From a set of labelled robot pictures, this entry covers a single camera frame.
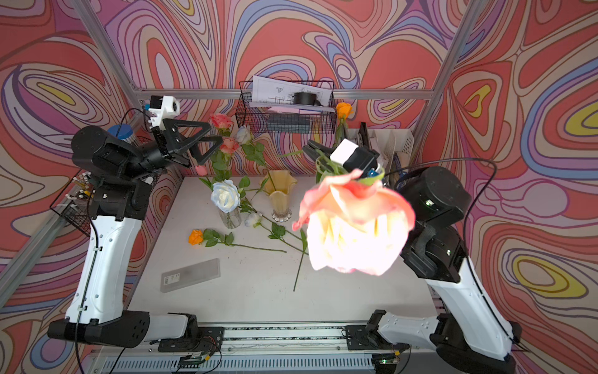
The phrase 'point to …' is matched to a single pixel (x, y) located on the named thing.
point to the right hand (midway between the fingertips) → (308, 149)
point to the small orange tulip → (304, 245)
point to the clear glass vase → (231, 219)
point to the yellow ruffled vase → (278, 185)
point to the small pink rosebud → (202, 171)
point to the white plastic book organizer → (393, 145)
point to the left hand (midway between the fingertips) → (215, 141)
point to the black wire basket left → (75, 210)
